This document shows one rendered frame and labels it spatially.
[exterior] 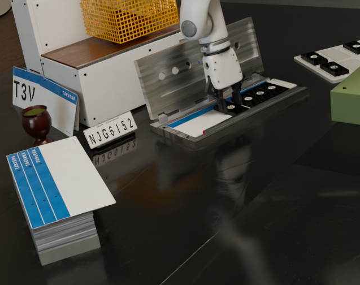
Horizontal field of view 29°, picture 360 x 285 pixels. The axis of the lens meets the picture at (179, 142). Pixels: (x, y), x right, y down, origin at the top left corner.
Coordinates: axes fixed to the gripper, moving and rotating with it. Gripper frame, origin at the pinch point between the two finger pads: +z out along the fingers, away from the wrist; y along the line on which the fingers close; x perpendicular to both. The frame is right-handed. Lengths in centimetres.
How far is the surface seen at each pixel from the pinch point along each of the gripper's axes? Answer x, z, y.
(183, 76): 11.4, -9.7, -5.5
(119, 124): 16.4, -2.9, -27.5
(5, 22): 175, -32, 14
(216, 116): 0.9, 2.5, -5.2
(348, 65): -3.2, 4.5, 46.9
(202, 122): 1.2, 2.4, -10.4
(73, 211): -24, 0, -66
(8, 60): 118, -20, -13
